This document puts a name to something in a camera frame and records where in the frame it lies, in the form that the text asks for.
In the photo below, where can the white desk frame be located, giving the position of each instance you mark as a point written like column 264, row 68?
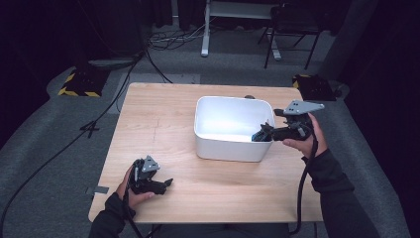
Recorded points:
column 205, row 39

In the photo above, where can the person's right hand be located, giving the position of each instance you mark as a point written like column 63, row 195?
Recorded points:
column 315, row 143

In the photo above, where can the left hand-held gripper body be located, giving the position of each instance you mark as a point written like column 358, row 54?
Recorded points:
column 145, row 185

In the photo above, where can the person's left hand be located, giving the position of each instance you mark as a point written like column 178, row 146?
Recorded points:
column 125, row 191

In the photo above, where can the black chair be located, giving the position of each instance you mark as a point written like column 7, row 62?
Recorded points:
column 290, row 23

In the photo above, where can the grey flat stand base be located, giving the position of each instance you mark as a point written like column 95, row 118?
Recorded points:
column 112, row 62

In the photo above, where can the large yellow-black striped base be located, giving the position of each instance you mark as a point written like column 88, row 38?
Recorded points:
column 82, row 84

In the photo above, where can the small dark round object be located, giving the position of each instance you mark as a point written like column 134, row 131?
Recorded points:
column 249, row 96

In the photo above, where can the small yellow-black striped base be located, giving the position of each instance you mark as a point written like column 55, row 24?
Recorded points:
column 313, row 87

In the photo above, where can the white plastic bin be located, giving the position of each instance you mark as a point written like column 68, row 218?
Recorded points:
column 228, row 148

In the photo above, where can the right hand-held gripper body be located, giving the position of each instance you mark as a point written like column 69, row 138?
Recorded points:
column 295, row 132

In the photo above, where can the black tape cross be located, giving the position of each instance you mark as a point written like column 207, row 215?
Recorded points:
column 89, row 129

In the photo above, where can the long grey tape piece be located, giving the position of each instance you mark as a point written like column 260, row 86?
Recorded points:
column 99, row 190

